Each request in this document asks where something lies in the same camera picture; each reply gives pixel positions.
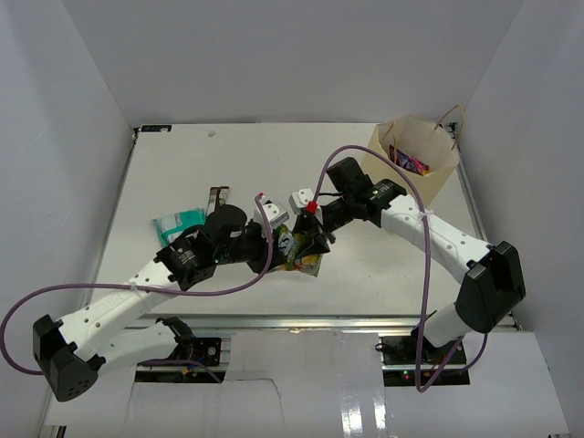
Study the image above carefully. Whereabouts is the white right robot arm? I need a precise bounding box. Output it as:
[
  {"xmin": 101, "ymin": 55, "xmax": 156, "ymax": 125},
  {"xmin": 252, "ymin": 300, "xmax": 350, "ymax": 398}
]
[{"xmin": 289, "ymin": 158, "xmax": 526, "ymax": 364}]

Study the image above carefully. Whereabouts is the brown chocolate bar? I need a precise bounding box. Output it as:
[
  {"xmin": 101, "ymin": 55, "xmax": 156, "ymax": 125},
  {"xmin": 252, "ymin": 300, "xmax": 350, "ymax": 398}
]
[{"xmin": 206, "ymin": 185, "xmax": 230, "ymax": 216}]

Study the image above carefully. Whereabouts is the aluminium front rail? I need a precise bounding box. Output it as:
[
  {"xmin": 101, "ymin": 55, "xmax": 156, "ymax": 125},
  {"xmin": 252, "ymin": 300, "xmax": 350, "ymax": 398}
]
[{"xmin": 131, "ymin": 313, "xmax": 430, "ymax": 330}]

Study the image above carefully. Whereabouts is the green yellow Fox's candy bag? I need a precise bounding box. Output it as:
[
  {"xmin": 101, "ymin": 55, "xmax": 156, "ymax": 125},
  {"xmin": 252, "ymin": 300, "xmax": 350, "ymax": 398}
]
[{"xmin": 270, "ymin": 224, "xmax": 322, "ymax": 277}]

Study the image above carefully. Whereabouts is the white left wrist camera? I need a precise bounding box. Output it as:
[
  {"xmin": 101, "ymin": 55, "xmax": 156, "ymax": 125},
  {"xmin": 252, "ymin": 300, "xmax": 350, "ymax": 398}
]
[{"xmin": 253, "ymin": 193, "xmax": 289, "ymax": 237}]

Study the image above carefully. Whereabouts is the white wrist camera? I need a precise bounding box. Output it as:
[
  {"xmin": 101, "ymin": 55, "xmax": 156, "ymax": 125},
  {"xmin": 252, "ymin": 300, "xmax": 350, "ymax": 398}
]
[
  {"xmin": 288, "ymin": 188, "xmax": 324, "ymax": 224},
  {"xmin": 253, "ymin": 193, "xmax": 289, "ymax": 237}
]

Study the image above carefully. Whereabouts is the teal snack packet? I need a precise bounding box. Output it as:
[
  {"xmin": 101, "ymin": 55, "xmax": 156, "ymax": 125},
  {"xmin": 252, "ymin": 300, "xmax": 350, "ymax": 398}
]
[{"xmin": 151, "ymin": 208, "xmax": 206, "ymax": 246}]

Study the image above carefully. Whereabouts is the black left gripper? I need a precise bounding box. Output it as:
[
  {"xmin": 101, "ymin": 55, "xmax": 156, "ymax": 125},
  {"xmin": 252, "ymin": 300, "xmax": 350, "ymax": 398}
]
[{"xmin": 214, "ymin": 217, "xmax": 287, "ymax": 275}]

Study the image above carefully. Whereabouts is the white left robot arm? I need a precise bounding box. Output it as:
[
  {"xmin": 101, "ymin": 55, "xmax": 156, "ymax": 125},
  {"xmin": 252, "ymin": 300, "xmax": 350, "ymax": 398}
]
[{"xmin": 33, "ymin": 198, "xmax": 288, "ymax": 402}]

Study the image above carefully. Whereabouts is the brown paper bag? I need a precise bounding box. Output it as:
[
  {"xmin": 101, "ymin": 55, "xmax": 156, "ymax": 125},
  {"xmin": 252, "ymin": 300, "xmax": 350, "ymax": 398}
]
[{"xmin": 368, "ymin": 105, "xmax": 464, "ymax": 206}]

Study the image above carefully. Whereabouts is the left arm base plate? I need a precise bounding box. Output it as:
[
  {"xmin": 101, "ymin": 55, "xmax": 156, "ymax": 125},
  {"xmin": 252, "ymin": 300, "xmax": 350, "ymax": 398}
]
[{"xmin": 139, "ymin": 338, "xmax": 222, "ymax": 383}]

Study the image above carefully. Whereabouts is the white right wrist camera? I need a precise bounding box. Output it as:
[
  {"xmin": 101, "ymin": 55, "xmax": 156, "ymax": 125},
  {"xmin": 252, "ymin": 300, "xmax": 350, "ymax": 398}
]
[{"xmin": 288, "ymin": 188, "xmax": 324, "ymax": 224}]

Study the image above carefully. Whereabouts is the purple Fox's cherry candy bag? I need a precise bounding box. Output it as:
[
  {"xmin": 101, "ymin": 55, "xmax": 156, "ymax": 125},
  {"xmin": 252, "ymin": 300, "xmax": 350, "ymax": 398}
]
[{"xmin": 389, "ymin": 145, "xmax": 431, "ymax": 176}]

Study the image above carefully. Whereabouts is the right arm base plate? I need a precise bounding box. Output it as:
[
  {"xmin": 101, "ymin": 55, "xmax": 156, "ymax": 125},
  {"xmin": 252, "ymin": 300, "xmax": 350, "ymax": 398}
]
[{"xmin": 375, "ymin": 336, "xmax": 471, "ymax": 388}]

